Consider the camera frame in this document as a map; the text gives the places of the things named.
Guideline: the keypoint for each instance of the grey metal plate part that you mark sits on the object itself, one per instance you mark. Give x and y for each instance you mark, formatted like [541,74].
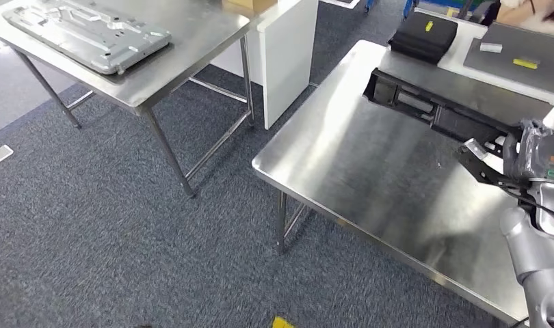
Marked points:
[86,36]

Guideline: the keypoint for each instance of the long black plastic panel part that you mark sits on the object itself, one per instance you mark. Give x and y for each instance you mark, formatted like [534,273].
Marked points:
[463,122]

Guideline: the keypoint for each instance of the black case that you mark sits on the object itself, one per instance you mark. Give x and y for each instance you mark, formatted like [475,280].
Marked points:
[422,43]

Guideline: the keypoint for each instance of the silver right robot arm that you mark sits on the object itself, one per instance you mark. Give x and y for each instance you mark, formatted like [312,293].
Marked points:
[535,258]

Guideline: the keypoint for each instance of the small yellow tag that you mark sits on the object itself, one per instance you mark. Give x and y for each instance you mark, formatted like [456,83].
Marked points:
[429,26]

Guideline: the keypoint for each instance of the small yellow block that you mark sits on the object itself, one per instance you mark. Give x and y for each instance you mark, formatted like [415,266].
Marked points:
[525,64]

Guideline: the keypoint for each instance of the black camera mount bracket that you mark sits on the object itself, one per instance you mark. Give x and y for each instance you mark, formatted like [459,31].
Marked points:
[476,170]

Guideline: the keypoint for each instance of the small white block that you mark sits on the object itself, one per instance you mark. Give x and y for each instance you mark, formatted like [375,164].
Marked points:
[491,47]

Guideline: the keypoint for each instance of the steel workbench table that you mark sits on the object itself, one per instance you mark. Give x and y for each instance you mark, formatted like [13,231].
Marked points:
[372,172]

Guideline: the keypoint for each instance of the white cabinet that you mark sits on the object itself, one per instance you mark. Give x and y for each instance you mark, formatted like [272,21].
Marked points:
[288,59]

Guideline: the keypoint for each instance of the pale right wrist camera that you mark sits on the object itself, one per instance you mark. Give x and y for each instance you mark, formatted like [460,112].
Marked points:
[475,148]

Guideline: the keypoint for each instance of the tan cardboard box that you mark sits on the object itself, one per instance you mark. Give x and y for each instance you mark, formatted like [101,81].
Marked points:
[250,4]

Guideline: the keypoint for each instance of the grey mat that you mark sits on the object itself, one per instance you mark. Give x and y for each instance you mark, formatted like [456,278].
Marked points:
[544,50]

